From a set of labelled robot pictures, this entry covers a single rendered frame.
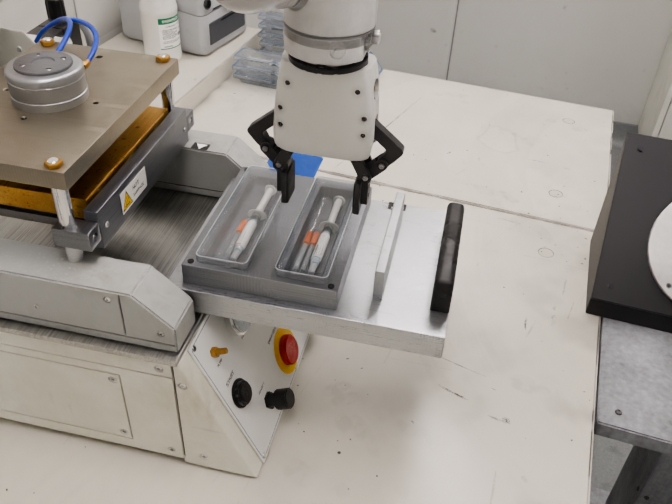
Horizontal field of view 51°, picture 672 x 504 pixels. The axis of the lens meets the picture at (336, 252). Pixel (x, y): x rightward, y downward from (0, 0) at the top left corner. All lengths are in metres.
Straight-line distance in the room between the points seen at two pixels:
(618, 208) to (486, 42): 2.09
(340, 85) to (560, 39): 2.49
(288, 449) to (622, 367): 0.48
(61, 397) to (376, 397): 0.38
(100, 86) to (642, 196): 0.77
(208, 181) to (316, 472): 0.39
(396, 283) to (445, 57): 2.50
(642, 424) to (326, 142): 0.56
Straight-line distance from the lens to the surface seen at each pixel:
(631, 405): 1.02
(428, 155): 1.43
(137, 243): 0.89
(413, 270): 0.78
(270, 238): 0.77
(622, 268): 1.12
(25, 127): 0.78
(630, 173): 1.15
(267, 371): 0.89
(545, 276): 1.18
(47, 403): 0.89
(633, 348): 1.10
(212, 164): 0.93
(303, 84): 0.68
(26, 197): 0.78
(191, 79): 1.60
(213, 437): 0.82
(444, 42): 3.19
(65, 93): 0.80
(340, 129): 0.69
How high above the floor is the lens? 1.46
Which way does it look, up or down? 38 degrees down
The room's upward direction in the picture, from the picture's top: 3 degrees clockwise
